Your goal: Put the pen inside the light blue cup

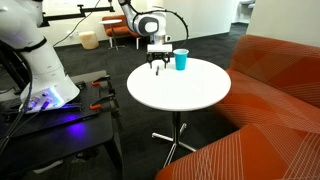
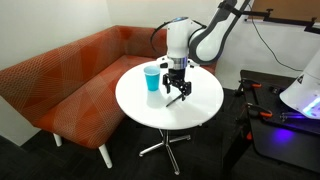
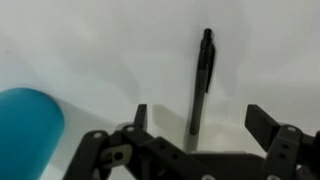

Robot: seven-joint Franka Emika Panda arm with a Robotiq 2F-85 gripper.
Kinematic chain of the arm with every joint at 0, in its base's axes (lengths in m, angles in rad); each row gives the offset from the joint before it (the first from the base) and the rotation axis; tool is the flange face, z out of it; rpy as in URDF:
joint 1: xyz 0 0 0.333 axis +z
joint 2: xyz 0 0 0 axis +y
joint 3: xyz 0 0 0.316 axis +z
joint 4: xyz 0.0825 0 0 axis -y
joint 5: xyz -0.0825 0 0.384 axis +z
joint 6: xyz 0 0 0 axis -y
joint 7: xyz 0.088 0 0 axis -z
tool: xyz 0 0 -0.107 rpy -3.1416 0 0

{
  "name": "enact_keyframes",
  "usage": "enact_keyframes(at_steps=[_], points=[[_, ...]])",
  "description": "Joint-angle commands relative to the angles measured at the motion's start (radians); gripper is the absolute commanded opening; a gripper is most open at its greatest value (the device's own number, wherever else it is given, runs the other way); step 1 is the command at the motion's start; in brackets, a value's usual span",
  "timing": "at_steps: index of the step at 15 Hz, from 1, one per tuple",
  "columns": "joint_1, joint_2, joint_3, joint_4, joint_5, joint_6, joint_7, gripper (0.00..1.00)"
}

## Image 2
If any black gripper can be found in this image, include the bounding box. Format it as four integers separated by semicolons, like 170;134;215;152
162;67;193;102

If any black pen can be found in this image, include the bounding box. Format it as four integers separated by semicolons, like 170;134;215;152
165;94;184;109

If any light blue plastic cup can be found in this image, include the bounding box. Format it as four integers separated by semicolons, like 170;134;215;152
143;65;162;92

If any orange patterned corner sofa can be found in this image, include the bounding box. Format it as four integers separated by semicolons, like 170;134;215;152
0;24;219;170

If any black robot cart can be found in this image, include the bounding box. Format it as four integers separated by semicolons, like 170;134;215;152
239;69;320;175

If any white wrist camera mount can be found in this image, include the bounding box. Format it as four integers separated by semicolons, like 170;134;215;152
155;55;201;70

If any round white pedestal table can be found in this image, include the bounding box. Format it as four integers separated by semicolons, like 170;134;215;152
114;59;225;177

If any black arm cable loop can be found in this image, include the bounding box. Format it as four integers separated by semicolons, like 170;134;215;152
149;20;172;56

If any black wall cable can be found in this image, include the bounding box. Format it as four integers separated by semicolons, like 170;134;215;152
248;13;304;73

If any black mounting rail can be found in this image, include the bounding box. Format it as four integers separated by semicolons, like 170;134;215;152
244;8;320;35

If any brown wall board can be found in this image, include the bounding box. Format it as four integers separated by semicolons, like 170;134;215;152
251;0;320;23

